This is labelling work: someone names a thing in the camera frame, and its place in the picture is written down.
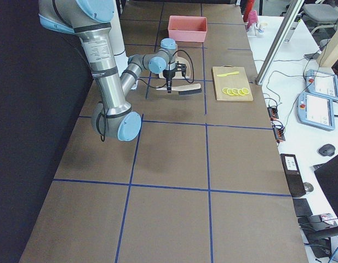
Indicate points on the white brush with dark bristles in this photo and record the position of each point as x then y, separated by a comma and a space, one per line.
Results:
183, 90

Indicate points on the yellow plastic knife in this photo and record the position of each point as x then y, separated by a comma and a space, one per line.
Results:
228, 74

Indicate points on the bamboo cutting board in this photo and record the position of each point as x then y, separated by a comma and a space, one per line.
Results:
234, 81

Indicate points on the beige plastic dustpan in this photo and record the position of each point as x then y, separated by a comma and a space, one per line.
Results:
179, 62

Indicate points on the black power box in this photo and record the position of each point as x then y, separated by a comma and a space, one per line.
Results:
292, 174

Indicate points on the far teach pendant tablet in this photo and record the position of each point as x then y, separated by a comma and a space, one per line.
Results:
322, 83

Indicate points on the black computer mouse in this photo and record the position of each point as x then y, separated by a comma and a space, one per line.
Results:
327, 150

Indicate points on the paper cup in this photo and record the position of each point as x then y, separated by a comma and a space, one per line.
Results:
261, 29

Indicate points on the black laptop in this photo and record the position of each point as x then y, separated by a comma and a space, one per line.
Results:
327, 177

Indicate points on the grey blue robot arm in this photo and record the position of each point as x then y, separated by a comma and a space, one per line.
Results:
91, 21

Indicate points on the orange black connector box far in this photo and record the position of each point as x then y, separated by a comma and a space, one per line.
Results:
273, 112

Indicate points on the white pillar mount base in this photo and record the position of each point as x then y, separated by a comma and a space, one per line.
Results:
119, 33

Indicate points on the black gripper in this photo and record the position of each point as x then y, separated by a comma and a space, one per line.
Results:
167, 74

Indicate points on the aluminium frame post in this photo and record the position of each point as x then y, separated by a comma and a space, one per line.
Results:
282, 32

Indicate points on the grey office chair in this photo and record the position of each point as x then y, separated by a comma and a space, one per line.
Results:
324, 15

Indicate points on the near teach pendant tablet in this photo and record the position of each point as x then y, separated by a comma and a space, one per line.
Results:
316, 110

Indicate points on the teach pendant tablet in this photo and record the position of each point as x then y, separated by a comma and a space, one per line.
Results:
322, 83
316, 110

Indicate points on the orange black connector box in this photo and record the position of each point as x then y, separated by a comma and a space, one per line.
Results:
278, 130
273, 112

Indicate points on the pink plastic bin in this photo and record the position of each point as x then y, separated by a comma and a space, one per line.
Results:
187, 28

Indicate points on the orange black connector box near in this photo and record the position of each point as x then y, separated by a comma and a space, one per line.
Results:
278, 130

